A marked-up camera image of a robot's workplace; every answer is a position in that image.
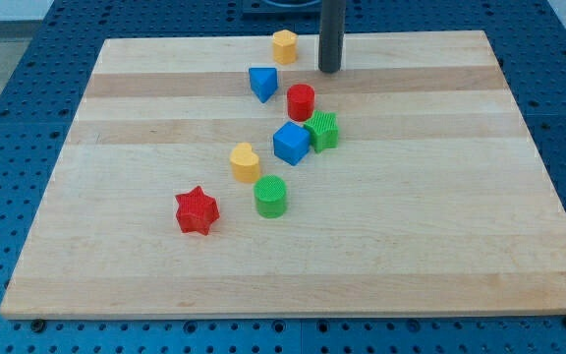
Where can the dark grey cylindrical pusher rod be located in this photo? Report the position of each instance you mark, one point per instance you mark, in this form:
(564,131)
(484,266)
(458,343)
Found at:
(331,35)

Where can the blue triangle block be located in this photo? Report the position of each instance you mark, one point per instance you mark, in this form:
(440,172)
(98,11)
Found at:
(263,82)

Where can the yellow heart block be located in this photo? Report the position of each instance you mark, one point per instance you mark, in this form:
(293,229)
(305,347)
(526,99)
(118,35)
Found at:
(245,163)

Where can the yellow hexagon block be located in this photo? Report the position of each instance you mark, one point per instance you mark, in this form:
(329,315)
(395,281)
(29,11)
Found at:
(284,47)

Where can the red cylinder block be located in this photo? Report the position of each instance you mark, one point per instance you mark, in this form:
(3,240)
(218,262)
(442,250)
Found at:
(300,102)

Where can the green star block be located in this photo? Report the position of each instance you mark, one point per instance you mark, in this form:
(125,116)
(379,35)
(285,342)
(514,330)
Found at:
(323,130)

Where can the blue cube block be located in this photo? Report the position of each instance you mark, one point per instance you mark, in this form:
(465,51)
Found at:
(291,143)

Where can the green cylinder block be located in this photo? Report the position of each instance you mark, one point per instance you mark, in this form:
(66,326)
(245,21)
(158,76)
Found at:
(270,193)

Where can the light wooden board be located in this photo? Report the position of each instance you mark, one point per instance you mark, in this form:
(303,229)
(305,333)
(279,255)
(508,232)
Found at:
(435,203)

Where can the red star block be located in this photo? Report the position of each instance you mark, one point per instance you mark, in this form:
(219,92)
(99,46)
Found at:
(196,211)

